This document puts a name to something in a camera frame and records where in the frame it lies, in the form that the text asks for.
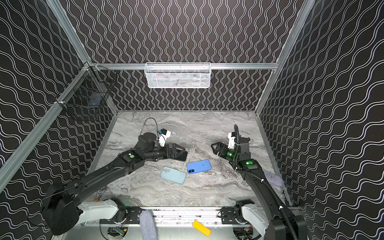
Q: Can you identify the light green phone case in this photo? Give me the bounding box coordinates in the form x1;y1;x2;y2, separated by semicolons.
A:
161;167;187;185

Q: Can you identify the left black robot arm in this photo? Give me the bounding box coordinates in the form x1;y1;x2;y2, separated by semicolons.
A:
41;133;188;236

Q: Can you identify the yellow block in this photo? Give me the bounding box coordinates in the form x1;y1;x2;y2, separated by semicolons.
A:
193;220;212;237

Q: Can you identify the blue phone case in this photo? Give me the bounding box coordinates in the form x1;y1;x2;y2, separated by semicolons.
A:
187;160;212;174

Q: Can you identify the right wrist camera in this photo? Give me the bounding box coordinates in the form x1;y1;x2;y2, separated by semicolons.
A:
228;132;236;149

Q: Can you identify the purple grey cloth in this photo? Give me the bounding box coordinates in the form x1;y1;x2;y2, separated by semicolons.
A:
264;171;284;187

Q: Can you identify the white wire basket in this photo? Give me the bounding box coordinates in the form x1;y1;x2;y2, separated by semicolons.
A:
144;62;212;89

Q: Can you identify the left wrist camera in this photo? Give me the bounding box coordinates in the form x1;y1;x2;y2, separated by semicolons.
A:
159;129;171;147

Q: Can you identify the grey cloth roll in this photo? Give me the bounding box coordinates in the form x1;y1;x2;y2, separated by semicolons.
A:
139;211;158;240

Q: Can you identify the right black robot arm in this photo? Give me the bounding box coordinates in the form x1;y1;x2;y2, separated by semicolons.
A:
211;137;308;240

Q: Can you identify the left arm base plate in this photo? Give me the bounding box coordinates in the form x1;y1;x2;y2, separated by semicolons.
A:
101;207;143;225

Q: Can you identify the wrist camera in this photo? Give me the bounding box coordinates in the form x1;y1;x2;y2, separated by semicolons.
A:
228;132;236;149
159;129;171;147

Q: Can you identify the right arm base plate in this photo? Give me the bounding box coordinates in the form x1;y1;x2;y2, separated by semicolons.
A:
218;206;247;225

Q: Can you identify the black wire basket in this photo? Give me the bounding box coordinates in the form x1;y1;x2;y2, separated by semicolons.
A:
59;65;118;122

